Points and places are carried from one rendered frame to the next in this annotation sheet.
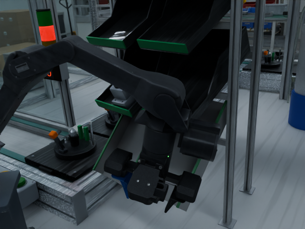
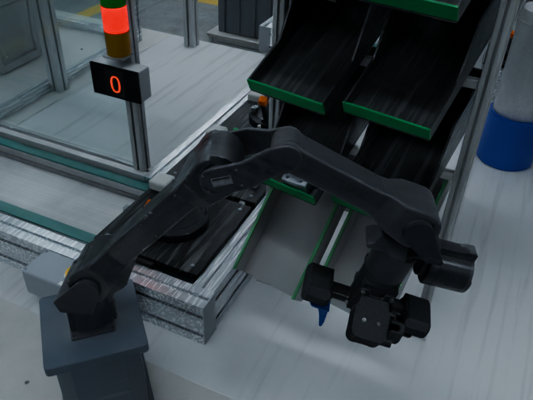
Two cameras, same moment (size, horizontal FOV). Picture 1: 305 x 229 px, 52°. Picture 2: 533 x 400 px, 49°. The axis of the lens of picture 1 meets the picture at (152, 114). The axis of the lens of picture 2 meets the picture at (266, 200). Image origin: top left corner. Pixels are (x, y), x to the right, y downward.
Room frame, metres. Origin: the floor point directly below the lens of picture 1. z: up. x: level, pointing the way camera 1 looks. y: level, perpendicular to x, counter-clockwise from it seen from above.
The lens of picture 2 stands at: (-0.02, 0.27, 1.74)
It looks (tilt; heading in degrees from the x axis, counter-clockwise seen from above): 36 degrees down; 349
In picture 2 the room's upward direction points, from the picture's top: 2 degrees clockwise
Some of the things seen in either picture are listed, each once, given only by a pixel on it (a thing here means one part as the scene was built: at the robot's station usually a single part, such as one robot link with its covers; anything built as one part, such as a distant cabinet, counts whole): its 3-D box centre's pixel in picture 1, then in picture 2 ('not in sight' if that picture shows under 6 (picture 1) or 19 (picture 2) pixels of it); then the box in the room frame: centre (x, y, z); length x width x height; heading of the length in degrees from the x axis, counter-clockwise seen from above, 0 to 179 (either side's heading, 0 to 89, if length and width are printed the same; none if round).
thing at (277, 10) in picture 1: (274, 9); not in sight; (5.93, -2.32, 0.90); 0.40 x 0.31 x 0.17; 55
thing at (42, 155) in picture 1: (76, 152); (176, 225); (0.94, 0.27, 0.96); 0.24 x 0.24 x 0.02; 55
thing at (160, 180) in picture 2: (76, 132); (162, 185); (1.08, 0.29, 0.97); 0.05 x 0.05 x 0.04; 55
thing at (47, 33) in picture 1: (47, 32); (115, 17); (1.15, 0.35, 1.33); 0.05 x 0.05 x 0.05
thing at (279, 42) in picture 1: (272, 41); not in sight; (5.78, -2.28, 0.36); 0.60 x 0.40 x 0.15; 57
